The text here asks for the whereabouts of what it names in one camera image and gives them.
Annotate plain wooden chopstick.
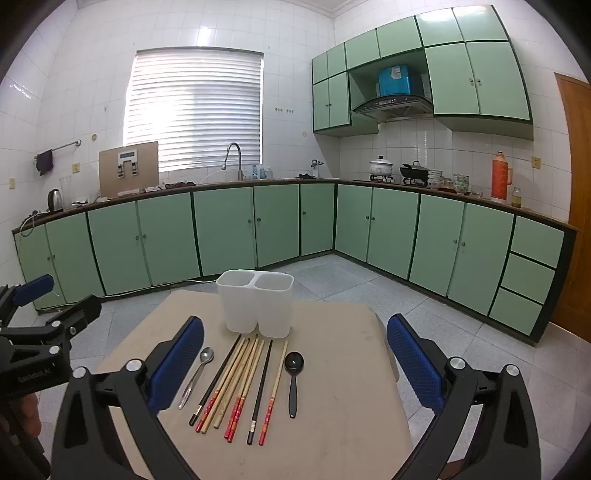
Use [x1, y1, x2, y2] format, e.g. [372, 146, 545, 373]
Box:
[213, 340, 266, 429]
[203, 335, 258, 433]

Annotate green lower kitchen cabinets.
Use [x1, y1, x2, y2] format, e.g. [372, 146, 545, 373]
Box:
[11, 178, 578, 344]

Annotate white lidded pot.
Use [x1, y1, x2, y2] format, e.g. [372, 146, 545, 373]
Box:
[368, 155, 394, 178]

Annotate green upper kitchen cabinets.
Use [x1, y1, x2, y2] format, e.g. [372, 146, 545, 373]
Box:
[311, 4, 535, 141]

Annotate orange thermos flask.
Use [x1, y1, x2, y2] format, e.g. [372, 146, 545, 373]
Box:
[491, 151, 514, 204]

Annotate white two-compartment utensil holder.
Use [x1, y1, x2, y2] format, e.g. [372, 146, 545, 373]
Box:
[216, 270, 295, 337]

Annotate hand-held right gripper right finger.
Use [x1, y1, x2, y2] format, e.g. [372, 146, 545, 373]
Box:
[387, 314, 542, 480]

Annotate person's left hand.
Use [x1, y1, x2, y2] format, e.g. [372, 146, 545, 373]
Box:
[0, 394, 43, 446]

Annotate red-ended wooden chopstick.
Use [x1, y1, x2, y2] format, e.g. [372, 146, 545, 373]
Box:
[195, 338, 251, 433]
[224, 342, 262, 440]
[229, 342, 267, 444]
[258, 340, 289, 446]

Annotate cardboard board with clips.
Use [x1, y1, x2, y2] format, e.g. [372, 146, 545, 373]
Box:
[98, 141, 160, 199]

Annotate metal towel rail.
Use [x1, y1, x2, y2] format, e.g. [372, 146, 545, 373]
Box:
[33, 139, 82, 160]

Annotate black lidded wok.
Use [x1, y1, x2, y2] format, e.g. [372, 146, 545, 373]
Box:
[399, 161, 430, 185]

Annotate white window blind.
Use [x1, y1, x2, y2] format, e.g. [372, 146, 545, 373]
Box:
[124, 48, 265, 174]

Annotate metal kitchen faucet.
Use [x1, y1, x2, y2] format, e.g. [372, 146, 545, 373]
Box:
[224, 142, 245, 182]

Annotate black chopstick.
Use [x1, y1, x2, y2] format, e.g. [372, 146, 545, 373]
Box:
[188, 334, 243, 426]
[246, 340, 274, 446]

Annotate white floor cable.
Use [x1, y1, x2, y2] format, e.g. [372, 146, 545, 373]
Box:
[152, 276, 218, 288]

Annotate black plastic spoon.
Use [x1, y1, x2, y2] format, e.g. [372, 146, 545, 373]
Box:
[284, 352, 305, 420]

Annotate blue box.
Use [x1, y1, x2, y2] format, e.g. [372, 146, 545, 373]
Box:
[378, 65, 423, 99]

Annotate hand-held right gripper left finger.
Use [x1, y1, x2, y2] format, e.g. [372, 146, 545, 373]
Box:
[51, 316, 206, 480]

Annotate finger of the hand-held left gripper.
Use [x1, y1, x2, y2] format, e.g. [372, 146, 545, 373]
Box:
[0, 274, 56, 325]
[0, 295, 102, 365]

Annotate black range hood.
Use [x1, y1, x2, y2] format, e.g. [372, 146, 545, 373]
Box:
[351, 95, 434, 123]

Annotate green kitchen cabinets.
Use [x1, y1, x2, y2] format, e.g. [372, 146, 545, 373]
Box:
[11, 178, 578, 344]
[311, 4, 535, 141]

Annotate metal spoon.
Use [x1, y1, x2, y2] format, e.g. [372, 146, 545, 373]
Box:
[178, 347, 215, 411]

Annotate wooden door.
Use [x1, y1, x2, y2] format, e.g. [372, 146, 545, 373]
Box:
[551, 72, 591, 344]

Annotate dark cloths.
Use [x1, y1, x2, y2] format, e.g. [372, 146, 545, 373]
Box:
[143, 181, 195, 193]

